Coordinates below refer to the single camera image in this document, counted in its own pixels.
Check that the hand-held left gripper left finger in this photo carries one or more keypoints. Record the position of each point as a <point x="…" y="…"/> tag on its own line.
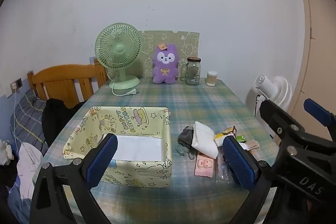
<point x="101" y="158"/>

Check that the beige folded cloth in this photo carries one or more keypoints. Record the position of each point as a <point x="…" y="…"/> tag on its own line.
<point x="253" y="145"/>

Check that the green tissue packet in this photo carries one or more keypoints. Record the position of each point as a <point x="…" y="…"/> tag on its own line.
<point x="241" y="138"/>

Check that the wooden bed headboard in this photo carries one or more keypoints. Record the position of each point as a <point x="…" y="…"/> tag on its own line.
<point x="60" y="77"/>

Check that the crumpled white cloth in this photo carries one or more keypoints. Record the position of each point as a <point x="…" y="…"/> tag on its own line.
<point x="5" y="151"/>

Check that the yellow printed storage box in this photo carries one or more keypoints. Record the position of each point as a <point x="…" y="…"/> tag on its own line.
<point x="147" y="174"/>

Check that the white cloth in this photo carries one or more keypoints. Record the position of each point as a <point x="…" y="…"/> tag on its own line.
<point x="204" y="140"/>
<point x="5" y="151"/>

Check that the clear plastic packet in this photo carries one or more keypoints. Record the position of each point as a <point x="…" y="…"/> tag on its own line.
<point x="222" y="172"/>

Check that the pale pink cloth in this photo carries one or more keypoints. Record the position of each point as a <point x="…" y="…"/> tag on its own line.
<point x="29" y="174"/>

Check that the wall socket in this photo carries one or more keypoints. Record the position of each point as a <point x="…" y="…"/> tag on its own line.
<point x="16" y="85"/>

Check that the yellow snack packet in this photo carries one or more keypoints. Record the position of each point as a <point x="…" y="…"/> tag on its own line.
<point x="223" y="134"/>

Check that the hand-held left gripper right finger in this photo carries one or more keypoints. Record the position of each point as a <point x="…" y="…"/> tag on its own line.
<point x="240" y="161"/>

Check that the beige door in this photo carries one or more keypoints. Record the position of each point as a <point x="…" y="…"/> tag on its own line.
<point x="320" y="56"/>

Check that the pink packet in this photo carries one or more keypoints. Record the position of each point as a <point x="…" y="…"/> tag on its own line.
<point x="204" y="166"/>

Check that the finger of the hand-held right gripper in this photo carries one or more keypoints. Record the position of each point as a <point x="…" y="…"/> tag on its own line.
<point x="319" y="113"/>
<point x="275" y="119"/>

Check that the white standing fan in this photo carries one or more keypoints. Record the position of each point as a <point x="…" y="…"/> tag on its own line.
<point x="278" y="90"/>

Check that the plaid tablecloth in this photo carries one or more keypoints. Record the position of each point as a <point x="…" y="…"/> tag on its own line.
<point x="170" y="103"/>

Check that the purple plush toy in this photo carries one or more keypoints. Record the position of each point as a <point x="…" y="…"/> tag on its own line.
<point x="166" y="69"/>

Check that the cotton swab container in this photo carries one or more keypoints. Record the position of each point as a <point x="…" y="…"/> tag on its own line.
<point x="211" y="79"/>

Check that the glass jar mug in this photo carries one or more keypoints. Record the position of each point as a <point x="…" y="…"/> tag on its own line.
<point x="193" y="73"/>

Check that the grey sock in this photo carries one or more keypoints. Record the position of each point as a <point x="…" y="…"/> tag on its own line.
<point x="185" y="136"/>

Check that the green printed cardboard panel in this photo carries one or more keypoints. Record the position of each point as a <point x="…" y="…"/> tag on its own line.
<point x="189" y="43"/>

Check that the blue plaid pillow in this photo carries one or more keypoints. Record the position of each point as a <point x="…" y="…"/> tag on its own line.
<point x="26" y="119"/>

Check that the black cloth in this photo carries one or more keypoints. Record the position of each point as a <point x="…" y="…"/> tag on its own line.
<point x="56" y="119"/>

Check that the green desk fan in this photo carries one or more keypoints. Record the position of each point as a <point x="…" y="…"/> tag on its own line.
<point x="118" y="49"/>

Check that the blue bedsheet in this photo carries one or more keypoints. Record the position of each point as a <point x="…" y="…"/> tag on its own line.
<point x="18" y="208"/>

